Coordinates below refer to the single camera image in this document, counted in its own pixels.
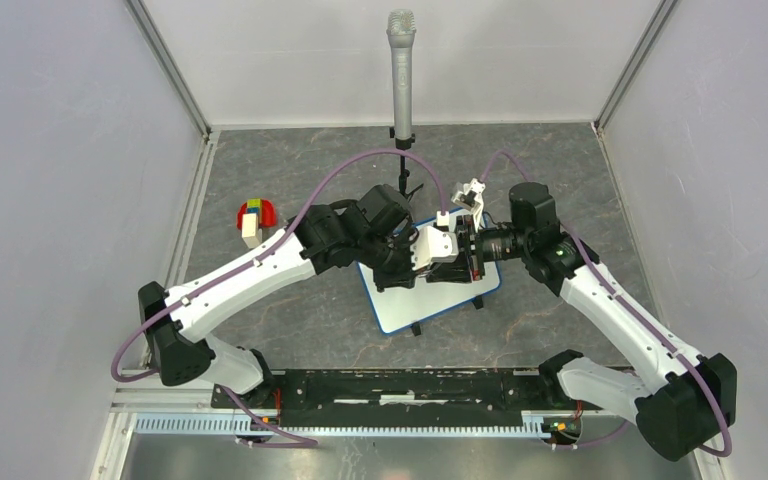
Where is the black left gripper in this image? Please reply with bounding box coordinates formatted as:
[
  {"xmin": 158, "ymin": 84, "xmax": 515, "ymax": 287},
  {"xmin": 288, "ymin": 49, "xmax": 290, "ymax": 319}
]
[{"xmin": 357, "ymin": 228, "xmax": 431, "ymax": 294}]

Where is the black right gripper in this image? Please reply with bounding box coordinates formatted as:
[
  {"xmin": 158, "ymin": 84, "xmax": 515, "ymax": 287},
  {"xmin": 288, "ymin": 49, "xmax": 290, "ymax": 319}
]
[{"xmin": 426, "ymin": 215, "xmax": 531, "ymax": 284}]

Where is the blue framed whiteboard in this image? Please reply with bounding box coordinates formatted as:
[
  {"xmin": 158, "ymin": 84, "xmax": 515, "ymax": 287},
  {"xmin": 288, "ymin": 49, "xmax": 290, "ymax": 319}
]
[{"xmin": 356, "ymin": 206, "xmax": 503, "ymax": 337}]

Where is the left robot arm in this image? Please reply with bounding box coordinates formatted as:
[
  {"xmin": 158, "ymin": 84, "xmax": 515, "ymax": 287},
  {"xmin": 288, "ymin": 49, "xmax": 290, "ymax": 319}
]
[{"xmin": 137, "ymin": 185, "xmax": 415, "ymax": 408}]

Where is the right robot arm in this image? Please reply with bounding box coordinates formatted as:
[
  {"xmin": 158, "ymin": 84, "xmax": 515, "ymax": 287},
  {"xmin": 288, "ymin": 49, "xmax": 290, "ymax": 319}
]
[{"xmin": 411, "ymin": 181, "xmax": 737, "ymax": 461}]

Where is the black microphone tripod stand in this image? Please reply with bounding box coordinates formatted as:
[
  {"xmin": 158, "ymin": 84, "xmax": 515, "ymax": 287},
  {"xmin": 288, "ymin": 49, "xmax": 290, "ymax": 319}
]
[{"xmin": 389, "ymin": 126, "xmax": 424, "ymax": 201}]

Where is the colourful toy block stack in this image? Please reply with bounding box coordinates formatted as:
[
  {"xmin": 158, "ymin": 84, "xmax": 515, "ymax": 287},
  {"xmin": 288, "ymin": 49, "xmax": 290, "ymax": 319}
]
[{"xmin": 236, "ymin": 198, "xmax": 278, "ymax": 249}]

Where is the silver microphone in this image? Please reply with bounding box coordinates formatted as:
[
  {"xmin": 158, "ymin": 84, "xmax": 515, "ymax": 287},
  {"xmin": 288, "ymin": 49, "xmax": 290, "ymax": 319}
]
[{"xmin": 386, "ymin": 9, "xmax": 417, "ymax": 150}]

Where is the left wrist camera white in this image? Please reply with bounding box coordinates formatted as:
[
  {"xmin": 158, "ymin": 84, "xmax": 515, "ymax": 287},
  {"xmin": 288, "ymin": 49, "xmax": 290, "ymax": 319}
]
[{"xmin": 410, "ymin": 212, "xmax": 459, "ymax": 272}]

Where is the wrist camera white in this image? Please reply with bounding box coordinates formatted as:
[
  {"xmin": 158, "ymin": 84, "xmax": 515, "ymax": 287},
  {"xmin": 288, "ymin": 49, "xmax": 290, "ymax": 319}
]
[
  {"xmin": 451, "ymin": 178, "xmax": 486, "ymax": 215},
  {"xmin": 410, "ymin": 212, "xmax": 459, "ymax": 272}
]

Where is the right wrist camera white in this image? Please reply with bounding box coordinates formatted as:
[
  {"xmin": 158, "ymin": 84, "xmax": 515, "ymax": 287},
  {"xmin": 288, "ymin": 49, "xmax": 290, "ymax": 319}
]
[{"xmin": 451, "ymin": 178, "xmax": 486, "ymax": 215}]

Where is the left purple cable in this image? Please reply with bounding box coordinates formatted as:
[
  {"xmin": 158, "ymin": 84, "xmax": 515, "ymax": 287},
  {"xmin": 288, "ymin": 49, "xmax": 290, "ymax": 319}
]
[{"xmin": 110, "ymin": 148, "xmax": 453, "ymax": 450}]

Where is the purple cable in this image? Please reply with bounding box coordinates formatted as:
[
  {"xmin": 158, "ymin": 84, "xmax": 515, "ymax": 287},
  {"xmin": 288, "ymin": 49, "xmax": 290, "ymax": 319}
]
[
  {"xmin": 110, "ymin": 148, "xmax": 453, "ymax": 450},
  {"xmin": 479, "ymin": 149, "xmax": 734, "ymax": 460}
]

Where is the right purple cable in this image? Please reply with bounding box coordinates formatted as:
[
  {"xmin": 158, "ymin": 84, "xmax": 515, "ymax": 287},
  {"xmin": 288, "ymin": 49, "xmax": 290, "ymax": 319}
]
[{"xmin": 479, "ymin": 149, "xmax": 734, "ymax": 460}]

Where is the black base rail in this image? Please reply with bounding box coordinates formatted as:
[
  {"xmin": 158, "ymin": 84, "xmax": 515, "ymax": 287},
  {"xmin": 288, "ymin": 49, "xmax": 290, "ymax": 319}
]
[{"xmin": 242, "ymin": 368, "xmax": 596, "ymax": 428}]

